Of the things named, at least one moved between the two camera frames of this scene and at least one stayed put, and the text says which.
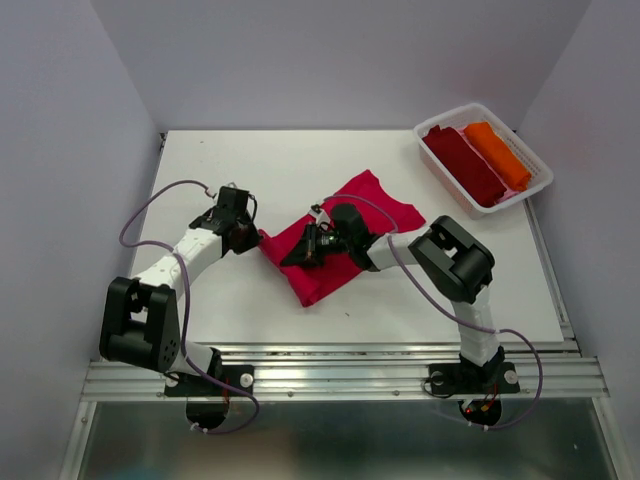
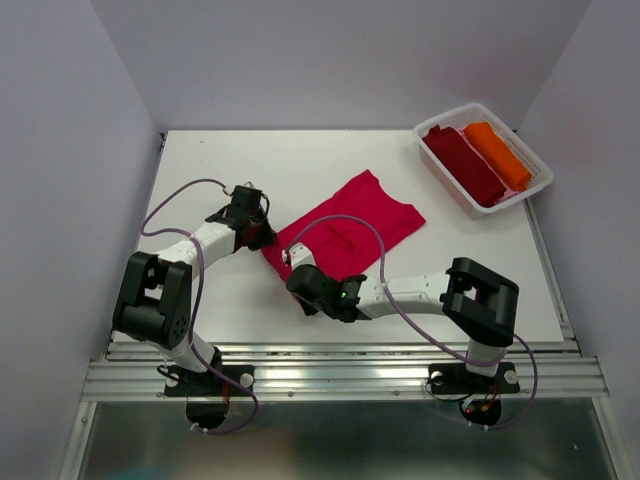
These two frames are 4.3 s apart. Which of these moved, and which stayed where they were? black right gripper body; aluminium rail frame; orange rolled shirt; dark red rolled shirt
Moved: black right gripper body
Stayed: dark red rolled shirt; aluminium rail frame; orange rolled shirt
